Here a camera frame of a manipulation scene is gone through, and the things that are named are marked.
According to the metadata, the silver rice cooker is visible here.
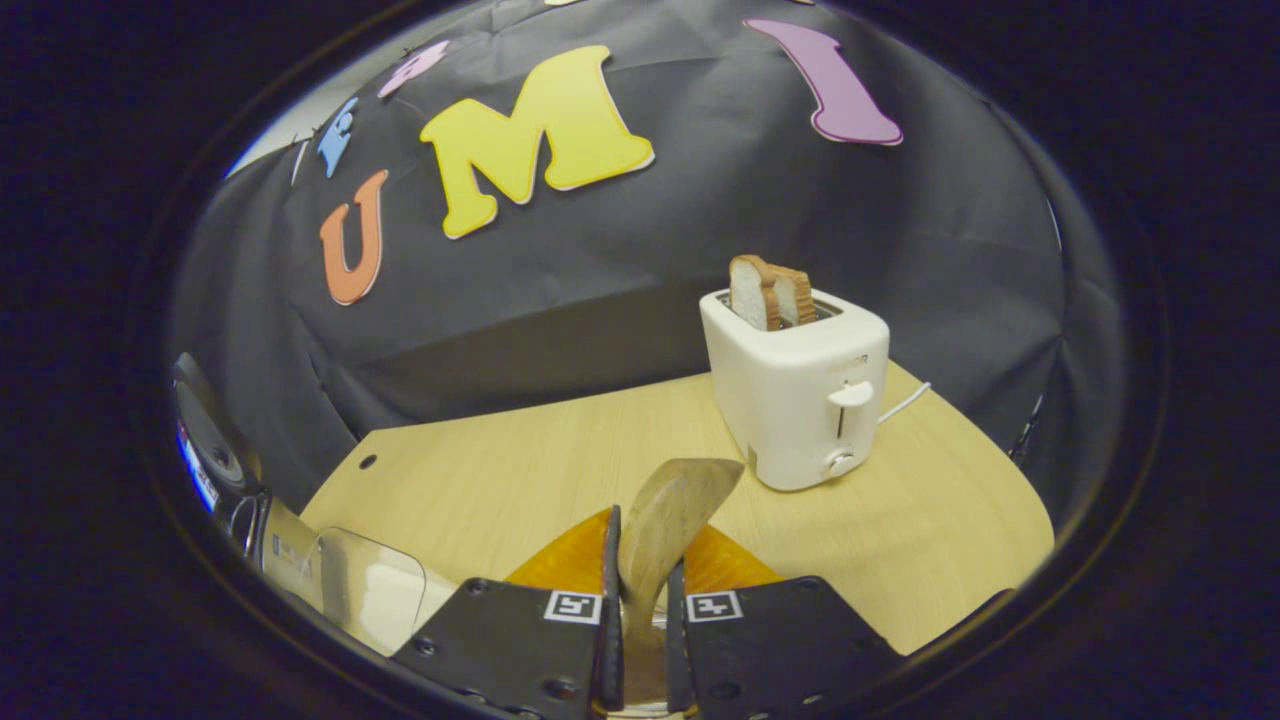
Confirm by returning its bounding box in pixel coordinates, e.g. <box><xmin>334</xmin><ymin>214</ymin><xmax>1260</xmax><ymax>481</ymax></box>
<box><xmin>170</xmin><ymin>350</ymin><xmax>331</xmax><ymax>613</ymax></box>

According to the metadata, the white toaster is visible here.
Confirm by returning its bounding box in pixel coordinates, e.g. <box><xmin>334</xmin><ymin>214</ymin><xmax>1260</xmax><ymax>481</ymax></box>
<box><xmin>699</xmin><ymin>285</ymin><xmax>891</xmax><ymax>493</ymax></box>

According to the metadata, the bread slice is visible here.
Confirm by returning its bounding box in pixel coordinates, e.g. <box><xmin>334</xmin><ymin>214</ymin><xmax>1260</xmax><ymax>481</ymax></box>
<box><xmin>728</xmin><ymin>254</ymin><xmax>782</xmax><ymax>332</ymax></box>
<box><xmin>770</xmin><ymin>265</ymin><xmax>818</xmax><ymax>327</ymax></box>

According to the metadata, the white toaster cable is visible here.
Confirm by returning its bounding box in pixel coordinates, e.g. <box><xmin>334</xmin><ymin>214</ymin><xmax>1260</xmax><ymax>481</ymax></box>
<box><xmin>875</xmin><ymin>381</ymin><xmax>933</xmax><ymax>426</ymax></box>

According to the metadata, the wooden spoon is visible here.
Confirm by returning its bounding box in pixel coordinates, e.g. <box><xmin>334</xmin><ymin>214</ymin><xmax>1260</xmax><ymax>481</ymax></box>
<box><xmin>617</xmin><ymin>458</ymin><xmax>746</xmax><ymax>707</ymax></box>

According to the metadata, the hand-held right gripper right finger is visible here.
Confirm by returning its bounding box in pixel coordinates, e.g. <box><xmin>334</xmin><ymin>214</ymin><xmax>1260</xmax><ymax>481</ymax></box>
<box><xmin>665</xmin><ymin>525</ymin><xmax>907</xmax><ymax>720</ymax></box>

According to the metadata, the clear plastic container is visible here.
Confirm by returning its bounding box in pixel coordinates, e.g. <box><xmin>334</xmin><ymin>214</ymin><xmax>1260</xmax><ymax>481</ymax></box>
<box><xmin>300</xmin><ymin>527</ymin><xmax>461</xmax><ymax>658</ymax></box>

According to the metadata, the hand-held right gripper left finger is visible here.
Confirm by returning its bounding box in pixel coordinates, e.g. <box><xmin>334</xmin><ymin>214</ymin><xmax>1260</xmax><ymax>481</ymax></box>
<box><xmin>390</xmin><ymin>505</ymin><xmax>626</xmax><ymax>720</ymax></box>

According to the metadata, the white rice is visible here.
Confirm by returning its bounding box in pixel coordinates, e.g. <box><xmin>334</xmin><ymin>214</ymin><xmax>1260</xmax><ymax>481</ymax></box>
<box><xmin>362</xmin><ymin>563</ymin><xmax>457</xmax><ymax>653</ymax></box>

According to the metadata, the black backdrop cloth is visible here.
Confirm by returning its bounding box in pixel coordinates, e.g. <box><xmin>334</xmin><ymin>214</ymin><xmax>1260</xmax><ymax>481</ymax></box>
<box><xmin>170</xmin><ymin>0</ymin><xmax>1126</xmax><ymax>531</ymax></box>

